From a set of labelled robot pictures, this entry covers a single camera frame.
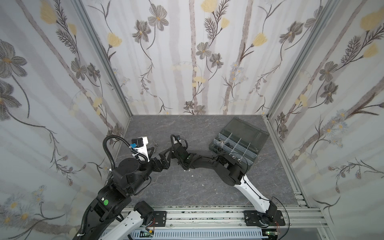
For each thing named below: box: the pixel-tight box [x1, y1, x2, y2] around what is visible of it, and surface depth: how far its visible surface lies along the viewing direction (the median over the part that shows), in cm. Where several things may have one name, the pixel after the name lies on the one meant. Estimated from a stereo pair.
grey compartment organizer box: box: [208, 117, 270, 167], surface depth 103 cm
